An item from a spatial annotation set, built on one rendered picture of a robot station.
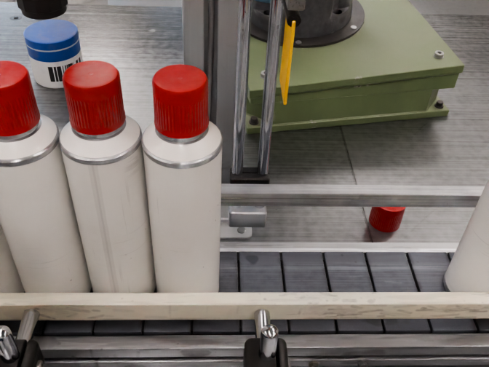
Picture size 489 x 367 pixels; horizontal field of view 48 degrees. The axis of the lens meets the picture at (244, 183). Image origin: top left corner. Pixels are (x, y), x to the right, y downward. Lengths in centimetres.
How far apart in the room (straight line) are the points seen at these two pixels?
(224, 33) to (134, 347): 26
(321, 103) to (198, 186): 39
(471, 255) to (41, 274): 33
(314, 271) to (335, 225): 12
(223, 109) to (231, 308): 18
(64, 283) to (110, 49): 53
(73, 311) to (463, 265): 30
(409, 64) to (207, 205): 44
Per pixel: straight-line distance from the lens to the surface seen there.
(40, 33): 81
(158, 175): 35
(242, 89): 43
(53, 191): 38
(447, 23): 108
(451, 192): 48
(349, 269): 50
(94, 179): 36
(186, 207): 36
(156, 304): 42
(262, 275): 49
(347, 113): 74
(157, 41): 92
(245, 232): 58
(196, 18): 45
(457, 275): 49
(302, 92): 70
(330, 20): 78
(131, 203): 38
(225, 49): 47
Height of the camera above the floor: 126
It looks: 42 degrees down
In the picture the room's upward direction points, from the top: 3 degrees clockwise
